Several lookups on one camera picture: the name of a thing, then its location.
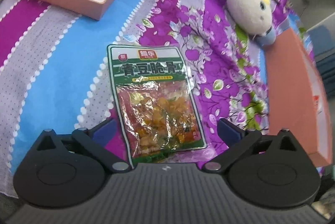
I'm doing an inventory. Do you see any green bean snack packet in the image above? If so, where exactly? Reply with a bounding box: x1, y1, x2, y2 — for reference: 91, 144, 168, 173
107, 44, 207, 167

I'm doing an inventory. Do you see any deep pink cardboard box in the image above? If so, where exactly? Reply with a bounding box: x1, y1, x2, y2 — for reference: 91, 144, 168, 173
265, 28, 333, 167

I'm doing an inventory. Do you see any floral purple bedspread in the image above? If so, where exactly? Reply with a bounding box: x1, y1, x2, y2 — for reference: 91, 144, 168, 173
0, 0, 309, 198

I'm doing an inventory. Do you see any blue and white plush toy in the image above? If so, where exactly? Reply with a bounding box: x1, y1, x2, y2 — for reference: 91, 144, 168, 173
226, 0, 276, 46

